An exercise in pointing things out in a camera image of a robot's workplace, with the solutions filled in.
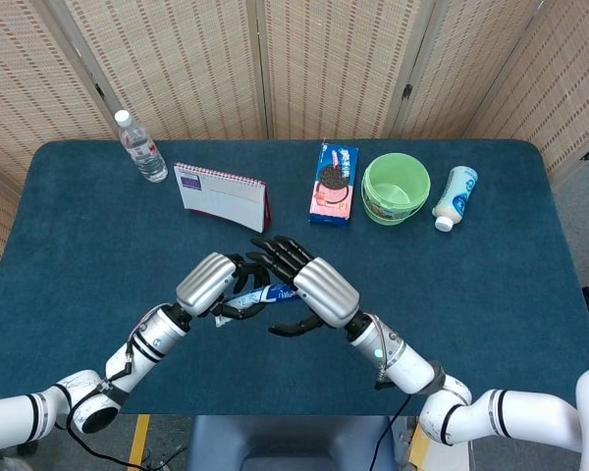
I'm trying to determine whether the clear plastic water bottle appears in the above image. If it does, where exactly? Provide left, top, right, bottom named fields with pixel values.
left=114, top=109, right=169, bottom=183

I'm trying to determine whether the blue table cloth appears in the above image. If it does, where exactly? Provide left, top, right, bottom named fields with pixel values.
left=0, top=138, right=589, bottom=418

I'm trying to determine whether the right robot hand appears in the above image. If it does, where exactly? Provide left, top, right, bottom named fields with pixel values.
left=245, top=235, right=361, bottom=340

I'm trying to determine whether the white lotion bottle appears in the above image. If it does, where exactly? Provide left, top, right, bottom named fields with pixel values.
left=431, top=165, right=479, bottom=233

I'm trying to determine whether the blue white toothpaste tube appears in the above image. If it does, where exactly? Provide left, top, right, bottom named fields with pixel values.
left=214, top=283, right=300, bottom=329

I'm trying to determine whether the grey blue robot torso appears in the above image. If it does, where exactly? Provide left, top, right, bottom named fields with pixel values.
left=186, top=415, right=399, bottom=471

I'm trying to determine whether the blue cookie box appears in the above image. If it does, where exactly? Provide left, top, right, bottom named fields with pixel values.
left=307, top=141, right=360, bottom=228

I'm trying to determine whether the black cable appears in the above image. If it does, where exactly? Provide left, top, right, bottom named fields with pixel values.
left=371, top=375, right=414, bottom=471
left=66, top=338, right=190, bottom=470

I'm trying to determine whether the green plastic bucket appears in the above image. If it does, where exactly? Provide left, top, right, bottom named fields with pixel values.
left=360, top=152, right=432, bottom=227

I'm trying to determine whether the red spiral desk calendar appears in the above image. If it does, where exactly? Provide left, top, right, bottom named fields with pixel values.
left=173, top=162, right=272, bottom=234

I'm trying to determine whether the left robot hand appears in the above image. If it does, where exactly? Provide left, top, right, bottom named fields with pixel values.
left=175, top=251, right=271, bottom=320

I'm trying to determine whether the woven folding screen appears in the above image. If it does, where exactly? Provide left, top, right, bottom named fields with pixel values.
left=0, top=0, right=589, bottom=295

